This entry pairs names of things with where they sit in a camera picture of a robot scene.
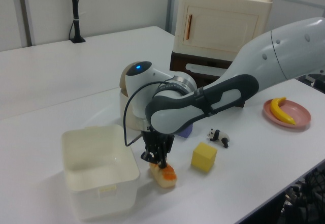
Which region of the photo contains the orange cabinet door handle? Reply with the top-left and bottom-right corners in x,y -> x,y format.
186,14 -> 193,41

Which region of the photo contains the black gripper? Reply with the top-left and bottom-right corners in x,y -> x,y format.
141,129 -> 175,170

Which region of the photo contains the dark brown drawer unit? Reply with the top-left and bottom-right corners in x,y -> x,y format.
169,51 -> 246,108

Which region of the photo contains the yellow cube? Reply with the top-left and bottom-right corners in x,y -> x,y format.
191,142 -> 218,173

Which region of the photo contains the black pole stand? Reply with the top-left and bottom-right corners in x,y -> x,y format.
69,0 -> 86,44

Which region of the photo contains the pink plate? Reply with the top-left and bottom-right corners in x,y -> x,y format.
263,99 -> 312,129

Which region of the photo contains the panda figurine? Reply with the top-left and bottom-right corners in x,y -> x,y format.
206,129 -> 231,148

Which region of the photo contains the cream plastic cabinet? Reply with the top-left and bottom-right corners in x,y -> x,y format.
173,0 -> 275,62

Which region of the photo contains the white drawer handle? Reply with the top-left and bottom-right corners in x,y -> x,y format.
185,62 -> 231,77

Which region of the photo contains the toy bread loaf orange top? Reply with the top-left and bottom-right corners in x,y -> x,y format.
148,162 -> 177,188

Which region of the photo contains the yellow banana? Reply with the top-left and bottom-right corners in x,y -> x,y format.
269,97 -> 297,125

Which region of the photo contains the cream bin with flip lid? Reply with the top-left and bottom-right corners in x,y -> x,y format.
118,63 -> 143,131

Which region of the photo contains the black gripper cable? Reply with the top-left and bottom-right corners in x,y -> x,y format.
123,81 -> 176,148

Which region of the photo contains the cream plastic basket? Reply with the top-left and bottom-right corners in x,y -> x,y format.
60,124 -> 141,221

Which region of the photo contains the purple cube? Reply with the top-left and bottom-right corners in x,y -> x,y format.
175,123 -> 195,139

